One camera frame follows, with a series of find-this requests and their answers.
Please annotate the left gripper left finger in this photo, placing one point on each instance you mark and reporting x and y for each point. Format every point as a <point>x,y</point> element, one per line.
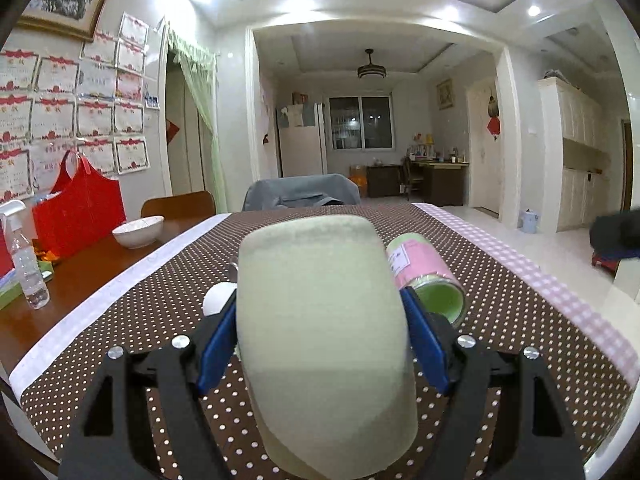
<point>111,435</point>

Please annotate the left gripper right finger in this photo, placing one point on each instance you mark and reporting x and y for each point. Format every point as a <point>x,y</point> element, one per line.
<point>533,437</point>

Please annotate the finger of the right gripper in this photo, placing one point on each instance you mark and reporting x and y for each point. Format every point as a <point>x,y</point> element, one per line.
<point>616,236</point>

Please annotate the cream paper cup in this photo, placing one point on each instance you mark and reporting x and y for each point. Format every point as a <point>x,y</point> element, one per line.
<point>325,349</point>

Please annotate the white paper cup green inside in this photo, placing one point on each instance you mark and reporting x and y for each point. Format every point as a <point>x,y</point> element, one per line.
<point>217,296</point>

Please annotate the brown polka dot tablecloth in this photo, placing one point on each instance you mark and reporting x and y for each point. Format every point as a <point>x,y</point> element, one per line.
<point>512,303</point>

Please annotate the dark wooden desk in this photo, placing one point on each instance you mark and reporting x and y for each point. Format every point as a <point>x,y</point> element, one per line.
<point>437,183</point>

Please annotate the pink green labelled can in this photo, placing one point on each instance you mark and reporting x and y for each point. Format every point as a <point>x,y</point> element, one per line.
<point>416,263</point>

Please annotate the clear spray bottle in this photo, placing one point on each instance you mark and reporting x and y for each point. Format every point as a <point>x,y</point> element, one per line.
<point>23,256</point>

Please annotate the white ceramic bowl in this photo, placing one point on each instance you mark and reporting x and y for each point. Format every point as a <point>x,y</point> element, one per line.
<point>139,233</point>

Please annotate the red felt bag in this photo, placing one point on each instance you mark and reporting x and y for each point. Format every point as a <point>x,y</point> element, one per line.
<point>82,208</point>

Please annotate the brown wooden chair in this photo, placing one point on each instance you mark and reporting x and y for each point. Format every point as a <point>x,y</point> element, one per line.
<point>190,205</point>

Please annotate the orange cardboard box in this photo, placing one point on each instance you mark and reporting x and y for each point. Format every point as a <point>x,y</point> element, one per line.
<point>358,175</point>

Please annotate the window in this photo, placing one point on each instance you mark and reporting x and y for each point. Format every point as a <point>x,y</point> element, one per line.
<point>361,123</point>

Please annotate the grey covered chair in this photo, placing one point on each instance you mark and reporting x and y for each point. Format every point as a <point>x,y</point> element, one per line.
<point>299,192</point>

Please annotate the ceiling fan lamp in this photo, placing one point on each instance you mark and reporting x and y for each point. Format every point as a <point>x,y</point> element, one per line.
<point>370,69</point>

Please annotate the white refrigerator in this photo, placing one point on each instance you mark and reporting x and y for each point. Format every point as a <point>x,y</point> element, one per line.
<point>302,140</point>

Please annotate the green lace door curtain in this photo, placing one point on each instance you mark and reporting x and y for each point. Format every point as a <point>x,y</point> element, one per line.
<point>199,69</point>

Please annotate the framed blossom painting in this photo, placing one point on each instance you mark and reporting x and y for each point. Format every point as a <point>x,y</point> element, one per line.
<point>73,18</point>

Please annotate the cream wall cabinet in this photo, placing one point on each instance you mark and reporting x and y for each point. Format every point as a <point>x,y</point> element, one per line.
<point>575,157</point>

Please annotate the small framed wall picture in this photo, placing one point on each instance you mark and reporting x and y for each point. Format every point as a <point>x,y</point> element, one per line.
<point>445,94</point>

